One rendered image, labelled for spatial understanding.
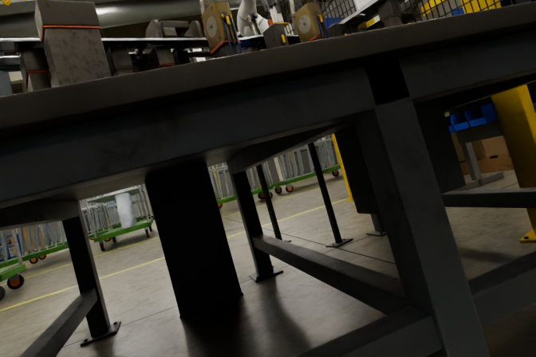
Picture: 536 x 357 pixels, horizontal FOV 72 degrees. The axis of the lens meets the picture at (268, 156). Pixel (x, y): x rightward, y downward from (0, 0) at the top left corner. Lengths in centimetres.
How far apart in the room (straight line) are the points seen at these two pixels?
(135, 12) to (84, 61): 1254
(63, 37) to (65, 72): 8
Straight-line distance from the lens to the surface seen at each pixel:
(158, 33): 147
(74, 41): 98
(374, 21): 167
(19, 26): 1377
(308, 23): 134
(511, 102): 170
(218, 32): 114
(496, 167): 386
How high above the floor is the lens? 52
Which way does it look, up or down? 3 degrees up
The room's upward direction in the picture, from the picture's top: 16 degrees counter-clockwise
